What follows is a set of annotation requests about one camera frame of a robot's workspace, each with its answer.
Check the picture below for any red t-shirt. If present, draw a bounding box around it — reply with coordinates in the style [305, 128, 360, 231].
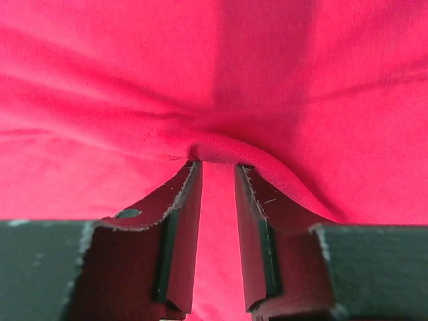
[1, 1, 427, 320]

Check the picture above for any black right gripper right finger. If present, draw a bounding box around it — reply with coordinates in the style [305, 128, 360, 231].
[235, 165, 427, 320]

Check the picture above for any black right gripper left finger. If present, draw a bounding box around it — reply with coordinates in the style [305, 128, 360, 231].
[1, 162, 203, 320]

